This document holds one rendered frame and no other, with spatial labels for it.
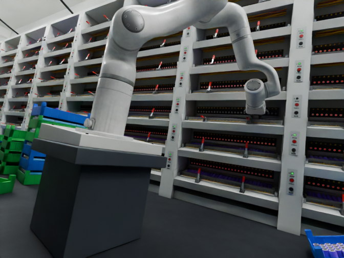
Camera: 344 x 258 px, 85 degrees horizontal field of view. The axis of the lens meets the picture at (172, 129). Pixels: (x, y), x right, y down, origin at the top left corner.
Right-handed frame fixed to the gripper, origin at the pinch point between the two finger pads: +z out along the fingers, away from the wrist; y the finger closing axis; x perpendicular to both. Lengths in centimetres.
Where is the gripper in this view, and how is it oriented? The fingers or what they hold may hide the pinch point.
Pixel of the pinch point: (256, 115)
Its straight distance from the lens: 123.9
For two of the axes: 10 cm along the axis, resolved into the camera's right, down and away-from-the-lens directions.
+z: 4.1, 3.8, 8.3
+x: -2.4, 9.2, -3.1
